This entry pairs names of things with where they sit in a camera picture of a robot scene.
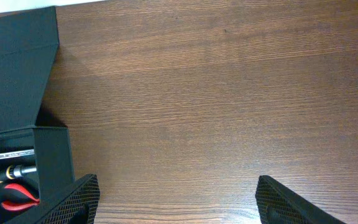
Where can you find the silver offset ring wrench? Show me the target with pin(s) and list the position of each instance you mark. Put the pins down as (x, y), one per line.
(13, 154)

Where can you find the small red cutting pliers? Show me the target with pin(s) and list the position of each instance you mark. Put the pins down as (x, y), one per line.
(19, 197)

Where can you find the yellow black stubby screwdriver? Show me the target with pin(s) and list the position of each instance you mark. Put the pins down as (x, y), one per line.
(15, 171)

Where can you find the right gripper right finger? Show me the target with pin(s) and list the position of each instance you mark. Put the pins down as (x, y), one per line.
(277, 204)

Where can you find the black open cardboard box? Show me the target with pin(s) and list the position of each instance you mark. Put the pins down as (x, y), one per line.
(28, 45)

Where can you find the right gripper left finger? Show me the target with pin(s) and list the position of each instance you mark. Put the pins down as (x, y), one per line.
(76, 203)

